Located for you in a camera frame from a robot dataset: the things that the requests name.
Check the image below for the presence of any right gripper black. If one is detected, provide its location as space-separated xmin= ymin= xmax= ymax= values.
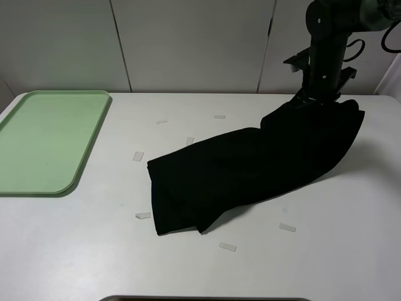
xmin=291 ymin=89 xmax=341 ymax=108

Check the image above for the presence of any black short sleeve shirt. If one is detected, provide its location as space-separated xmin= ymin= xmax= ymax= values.
xmin=147 ymin=100 xmax=365 ymax=235

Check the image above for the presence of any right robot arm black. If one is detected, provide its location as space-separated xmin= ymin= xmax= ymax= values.
xmin=285 ymin=1 xmax=400 ymax=106

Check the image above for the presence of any light green plastic tray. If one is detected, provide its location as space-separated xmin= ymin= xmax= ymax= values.
xmin=1 ymin=90 xmax=112 ymax=196

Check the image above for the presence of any clear tape strip right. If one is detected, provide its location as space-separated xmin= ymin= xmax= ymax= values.
xmin=279 ymin=223 xmax=296 ymax=232

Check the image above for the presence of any clear tape strip middle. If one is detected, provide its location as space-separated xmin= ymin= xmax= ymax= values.
xmin=186 ymin=137 xmax=195 ymax=146

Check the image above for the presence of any clear tape strip bottom centre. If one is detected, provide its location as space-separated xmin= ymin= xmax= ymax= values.
xmin=219 ymin=242 xmax=237 ymax=252

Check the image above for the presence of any clear tape strip lower left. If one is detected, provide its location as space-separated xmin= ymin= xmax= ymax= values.
xmin=135 ymin=212 xmax=151 ymax=220

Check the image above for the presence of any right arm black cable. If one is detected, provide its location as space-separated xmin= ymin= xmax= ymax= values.
xmin=343 ymin=21 xmax=401 ymax=62

